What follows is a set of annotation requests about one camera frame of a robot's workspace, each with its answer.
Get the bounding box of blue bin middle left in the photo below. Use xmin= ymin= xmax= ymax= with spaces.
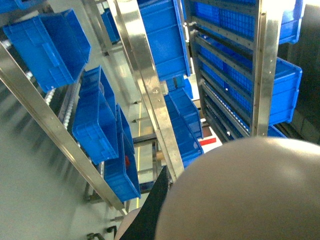
xmin=72 ymin=66 xmax=119 ymax=165

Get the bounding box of blue bin top centre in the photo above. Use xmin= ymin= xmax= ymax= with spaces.
xmin=137 ymin=0 xmax=190 ymax=81

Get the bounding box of beige plastic dustpan tray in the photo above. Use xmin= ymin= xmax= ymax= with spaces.
xmin=117 ymin=137 xmax=320 ymax=240

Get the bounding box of blue bin upper left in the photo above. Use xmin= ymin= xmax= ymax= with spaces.
xmin=3 ymin=8 xmax=91 ymax=93

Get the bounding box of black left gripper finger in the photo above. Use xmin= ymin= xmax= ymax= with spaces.
xmin=120 ymin=167 xmax=169 ymax=240

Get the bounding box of blue bin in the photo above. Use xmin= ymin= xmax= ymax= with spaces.
xmin=104 ymin=104 xmax=141 ymax=202
xmin=72 ymin=66 xmax=119 ymax=165
xmin=269 ymin=58 xmax=303 ymax=126
xmin=3 ymin=8 xmax=91 ymax=93
xmin=137 ymin=0 xmax=190 ymax=81
xmin=164 ymin=88 xmax=204 ymax=168

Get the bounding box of steel shelf rack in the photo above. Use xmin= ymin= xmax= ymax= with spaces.
xmin=0 ymin=0 xmax=283 ymax=216

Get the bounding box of blue bin centre lower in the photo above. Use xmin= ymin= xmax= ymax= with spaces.
xmin=164 ymin=88 xmax=204 ymax=168

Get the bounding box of blue bin right side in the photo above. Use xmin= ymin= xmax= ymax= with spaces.
xmin=269 ymin=58 xmax=303 ymax=126

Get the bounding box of blue bin lower left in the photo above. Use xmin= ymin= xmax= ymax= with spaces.
xmin=104 ymin=104 xmax=141 ymax=202

